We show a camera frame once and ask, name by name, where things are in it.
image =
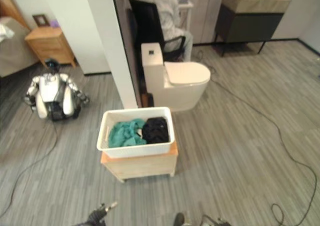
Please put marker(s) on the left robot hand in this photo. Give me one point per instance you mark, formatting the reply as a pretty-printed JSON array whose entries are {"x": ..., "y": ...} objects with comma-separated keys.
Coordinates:
[{"x": 97, "y": 217}]

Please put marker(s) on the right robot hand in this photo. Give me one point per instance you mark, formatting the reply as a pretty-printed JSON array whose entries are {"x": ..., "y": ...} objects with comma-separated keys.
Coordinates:
[{"x": 215, "y": 222}]

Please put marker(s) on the white plastic laundry basket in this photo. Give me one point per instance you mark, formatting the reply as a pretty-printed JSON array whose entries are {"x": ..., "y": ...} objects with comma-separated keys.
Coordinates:
[{"x": 136, "y": 146}]

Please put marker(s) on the robot dark foot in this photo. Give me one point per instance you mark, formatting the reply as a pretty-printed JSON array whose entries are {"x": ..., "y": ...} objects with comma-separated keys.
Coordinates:
[{"x": 180, "y": 219}]

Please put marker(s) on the small light wooden cabinet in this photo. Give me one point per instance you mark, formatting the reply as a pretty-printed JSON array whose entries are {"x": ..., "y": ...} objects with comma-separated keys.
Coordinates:
[{"x": 140, "y": 164}]

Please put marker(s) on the teal cloth garment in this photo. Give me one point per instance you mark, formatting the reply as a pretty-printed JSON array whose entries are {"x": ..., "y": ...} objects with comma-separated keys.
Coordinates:
[{"x": 126, "y": 134}]

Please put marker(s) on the black cloth garment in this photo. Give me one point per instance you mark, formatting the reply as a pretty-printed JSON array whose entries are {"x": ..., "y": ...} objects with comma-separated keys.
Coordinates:
[{"x": 155, "y": 131}]

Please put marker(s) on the silver humanoid robot sitting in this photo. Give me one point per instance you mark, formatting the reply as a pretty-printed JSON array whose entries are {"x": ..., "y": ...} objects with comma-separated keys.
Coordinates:
[{"x": 55, "y": 93}]

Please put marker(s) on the white toilet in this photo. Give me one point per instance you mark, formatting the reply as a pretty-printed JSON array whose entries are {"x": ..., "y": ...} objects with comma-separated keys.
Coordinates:
[{"x": 172, "y": 82}]

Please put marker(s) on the wooden nightstand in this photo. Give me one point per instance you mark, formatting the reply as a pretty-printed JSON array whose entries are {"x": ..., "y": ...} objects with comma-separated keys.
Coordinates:
[{"x": 51, "y": 46}]

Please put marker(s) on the bed with beige cover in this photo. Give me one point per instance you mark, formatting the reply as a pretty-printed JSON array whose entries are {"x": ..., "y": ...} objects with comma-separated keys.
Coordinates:
[{"x": 12, "y": 46}]

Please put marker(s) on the black office chair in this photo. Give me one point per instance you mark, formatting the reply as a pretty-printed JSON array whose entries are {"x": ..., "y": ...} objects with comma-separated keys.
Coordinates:
[{"x": 150, "y": 28}]

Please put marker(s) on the purple box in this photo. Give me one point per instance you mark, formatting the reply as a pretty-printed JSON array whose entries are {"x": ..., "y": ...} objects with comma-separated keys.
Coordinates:
[{"x": 55, "y": 24}]

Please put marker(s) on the dark vanity cabinet with sink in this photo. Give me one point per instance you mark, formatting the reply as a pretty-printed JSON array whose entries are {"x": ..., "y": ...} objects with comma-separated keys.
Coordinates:
[{"x": 247, "y": 18}]

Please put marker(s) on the white desk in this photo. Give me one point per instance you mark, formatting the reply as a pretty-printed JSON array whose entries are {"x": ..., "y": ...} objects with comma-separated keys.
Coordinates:
[{"x": 186, "y": 11}]

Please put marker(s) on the person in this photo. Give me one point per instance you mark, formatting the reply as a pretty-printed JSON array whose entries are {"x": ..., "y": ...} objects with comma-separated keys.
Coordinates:
[{"x": 165, "y": 13}]

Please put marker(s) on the dark picture frame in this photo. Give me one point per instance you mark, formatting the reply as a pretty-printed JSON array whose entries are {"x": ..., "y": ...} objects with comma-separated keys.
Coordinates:
[{"x": 41, "y": 20}]

